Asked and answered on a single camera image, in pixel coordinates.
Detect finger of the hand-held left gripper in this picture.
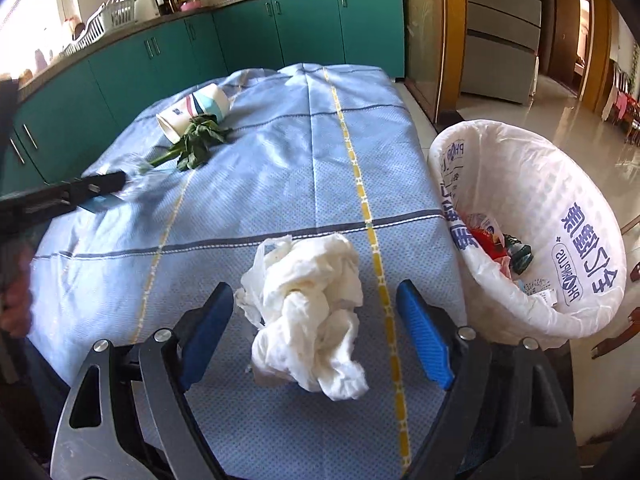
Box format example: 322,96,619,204
60,171,127,213

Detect wooden doorway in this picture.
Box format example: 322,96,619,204
547,0,593,98

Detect person's left hand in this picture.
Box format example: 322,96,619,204
0,260,35,336

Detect wooden chair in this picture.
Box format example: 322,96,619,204
590,307,640,363

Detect grey refrigerator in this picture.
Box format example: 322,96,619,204
460,0,543,106

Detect white tissue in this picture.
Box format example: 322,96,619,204
234,232,370,402

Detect blue tablecloth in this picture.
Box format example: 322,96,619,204
27,62,468,480

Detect dark green plastic bag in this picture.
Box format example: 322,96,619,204
502,234,535,276

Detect white paper cup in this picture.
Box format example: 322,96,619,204
156,84,231,147

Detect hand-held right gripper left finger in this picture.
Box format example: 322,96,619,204
50,281,236,480

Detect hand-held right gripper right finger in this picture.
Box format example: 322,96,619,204
395,279,581,480

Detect white and blue carton box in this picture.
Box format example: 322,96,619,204
520,277,560,308

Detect teal kitchen cabinets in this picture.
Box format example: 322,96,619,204
0,0,406,196

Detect green leafy vegetable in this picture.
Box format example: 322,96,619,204
142,114,233,172

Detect wood framed glass door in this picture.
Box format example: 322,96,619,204
395,0,466,121

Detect bin with white bag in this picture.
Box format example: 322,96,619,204
427,119,627,348

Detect red snack packet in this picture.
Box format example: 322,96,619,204
470,227,506,261

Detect chair with pink cloth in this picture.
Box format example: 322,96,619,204
602,60,640,146

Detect white dish rack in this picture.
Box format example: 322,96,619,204
62,0,138,56

